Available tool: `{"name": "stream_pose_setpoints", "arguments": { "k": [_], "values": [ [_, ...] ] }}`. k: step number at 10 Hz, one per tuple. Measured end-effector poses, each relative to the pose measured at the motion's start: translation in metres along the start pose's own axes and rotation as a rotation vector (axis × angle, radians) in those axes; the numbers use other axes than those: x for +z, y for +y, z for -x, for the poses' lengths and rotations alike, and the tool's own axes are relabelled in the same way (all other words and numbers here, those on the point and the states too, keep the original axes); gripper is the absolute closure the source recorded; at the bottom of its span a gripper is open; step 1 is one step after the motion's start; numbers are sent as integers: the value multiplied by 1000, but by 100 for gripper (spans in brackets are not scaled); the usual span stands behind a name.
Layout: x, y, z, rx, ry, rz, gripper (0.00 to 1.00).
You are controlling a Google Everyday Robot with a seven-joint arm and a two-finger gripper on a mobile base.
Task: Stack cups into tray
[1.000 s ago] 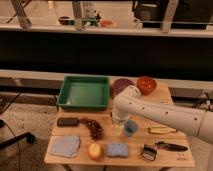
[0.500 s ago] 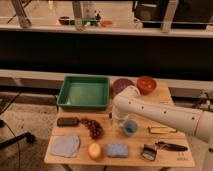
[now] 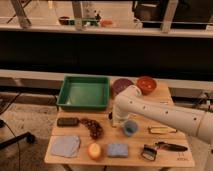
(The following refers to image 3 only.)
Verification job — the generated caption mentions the black striped cup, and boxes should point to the black striped cup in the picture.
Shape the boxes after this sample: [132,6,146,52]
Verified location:
[108,112,113,120]

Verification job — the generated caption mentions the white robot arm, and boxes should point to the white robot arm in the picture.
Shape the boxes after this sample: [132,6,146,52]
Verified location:
[112,85,213,144]

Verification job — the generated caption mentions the green plastic tray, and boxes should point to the green plastic tray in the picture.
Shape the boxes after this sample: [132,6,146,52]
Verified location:
[57,76,110,110]

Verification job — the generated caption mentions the purple bowl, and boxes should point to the purple bowl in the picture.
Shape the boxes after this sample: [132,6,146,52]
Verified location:
[111,78,133,96]

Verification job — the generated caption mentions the red bowl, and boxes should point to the red bowl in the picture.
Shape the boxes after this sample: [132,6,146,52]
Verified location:
[136,76,157,95]

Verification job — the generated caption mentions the dark red grapes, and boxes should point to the dark red grapes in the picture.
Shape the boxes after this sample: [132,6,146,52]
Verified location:
[80,118,103,140]

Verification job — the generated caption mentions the blue cup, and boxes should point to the blue cup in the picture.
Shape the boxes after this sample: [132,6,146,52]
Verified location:
[123,120,138,137]

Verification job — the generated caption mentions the black rectangular case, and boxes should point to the black rectangular case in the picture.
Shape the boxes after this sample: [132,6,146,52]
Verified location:
[57,118,79,127]

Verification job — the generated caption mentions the wooden table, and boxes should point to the wooden table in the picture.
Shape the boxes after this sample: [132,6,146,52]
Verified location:
[45,91,195,168]

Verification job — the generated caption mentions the blue sponge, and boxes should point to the blue sponge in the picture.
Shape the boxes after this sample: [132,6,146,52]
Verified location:
[107,143,128,158]

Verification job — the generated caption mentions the yellow red apple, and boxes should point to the yellow red apple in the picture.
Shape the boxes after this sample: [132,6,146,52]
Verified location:
[88,143,102,160]

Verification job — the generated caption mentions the blue folded cloth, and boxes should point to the blue folded cloth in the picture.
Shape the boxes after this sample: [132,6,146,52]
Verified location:
[50,135,81,158]

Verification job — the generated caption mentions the black handled peeler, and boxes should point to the black handled peeler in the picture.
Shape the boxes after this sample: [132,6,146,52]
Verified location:
[140,141,188,161]

